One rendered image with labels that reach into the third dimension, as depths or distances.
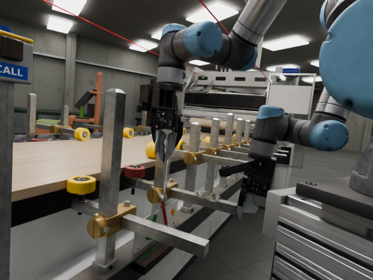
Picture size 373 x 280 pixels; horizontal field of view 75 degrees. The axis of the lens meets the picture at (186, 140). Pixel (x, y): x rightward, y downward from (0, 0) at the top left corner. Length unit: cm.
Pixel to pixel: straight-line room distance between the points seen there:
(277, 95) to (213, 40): 273
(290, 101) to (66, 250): 285
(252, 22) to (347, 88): 38
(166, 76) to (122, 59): 996
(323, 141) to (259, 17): 32
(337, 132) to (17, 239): 84
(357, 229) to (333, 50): 27
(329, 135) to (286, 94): 263
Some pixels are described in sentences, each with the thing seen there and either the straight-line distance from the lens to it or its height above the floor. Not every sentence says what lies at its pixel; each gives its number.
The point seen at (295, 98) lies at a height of 146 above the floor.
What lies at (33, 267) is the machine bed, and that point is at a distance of 89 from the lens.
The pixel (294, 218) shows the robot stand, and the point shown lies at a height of 96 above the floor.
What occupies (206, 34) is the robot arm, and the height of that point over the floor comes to 130.
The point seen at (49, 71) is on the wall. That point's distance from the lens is 1001.
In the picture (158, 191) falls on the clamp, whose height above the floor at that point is 86.
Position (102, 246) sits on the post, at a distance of 72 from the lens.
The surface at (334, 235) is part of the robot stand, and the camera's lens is 47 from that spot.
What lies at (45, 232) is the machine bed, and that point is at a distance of 86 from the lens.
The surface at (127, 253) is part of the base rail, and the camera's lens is 82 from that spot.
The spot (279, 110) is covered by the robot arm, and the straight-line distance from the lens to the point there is 76.
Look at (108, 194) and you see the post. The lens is 65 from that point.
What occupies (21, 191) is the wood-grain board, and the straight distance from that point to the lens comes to 76.
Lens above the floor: 113
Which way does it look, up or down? 6 degrees down
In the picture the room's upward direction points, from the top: 6 degrees clockwise
